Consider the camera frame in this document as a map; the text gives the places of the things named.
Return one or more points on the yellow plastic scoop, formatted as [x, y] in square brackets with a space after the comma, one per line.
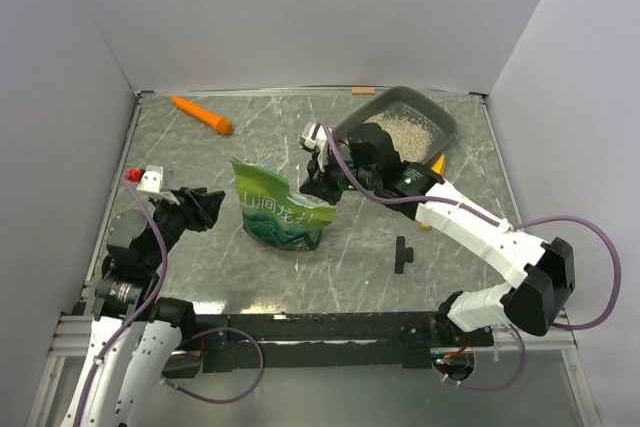
[439, 167]

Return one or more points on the brown tape piece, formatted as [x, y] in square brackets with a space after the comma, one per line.
[363, 91]

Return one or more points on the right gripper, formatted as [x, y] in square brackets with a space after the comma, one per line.
[319, 184]

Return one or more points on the orange carrot toy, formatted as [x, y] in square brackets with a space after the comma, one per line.
[220, 124]

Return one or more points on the black T-shaped part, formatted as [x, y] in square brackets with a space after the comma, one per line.
[404, 254]

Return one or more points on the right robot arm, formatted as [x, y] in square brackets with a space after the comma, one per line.
[538, 275]

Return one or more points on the green litter bag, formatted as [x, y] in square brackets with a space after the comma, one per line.
[275, 215]

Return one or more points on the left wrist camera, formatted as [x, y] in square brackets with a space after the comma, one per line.
[154, 181]

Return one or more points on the grey litter box tray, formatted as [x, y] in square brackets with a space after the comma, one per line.
[411, 104]

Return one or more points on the litter granules pile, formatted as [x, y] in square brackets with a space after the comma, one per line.
[410, 138]

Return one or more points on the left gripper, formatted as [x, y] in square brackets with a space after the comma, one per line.
[199, 206]

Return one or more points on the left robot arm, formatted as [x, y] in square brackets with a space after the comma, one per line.
[134, 330]

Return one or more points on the black base bar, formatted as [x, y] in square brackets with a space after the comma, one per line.
[227, 342]

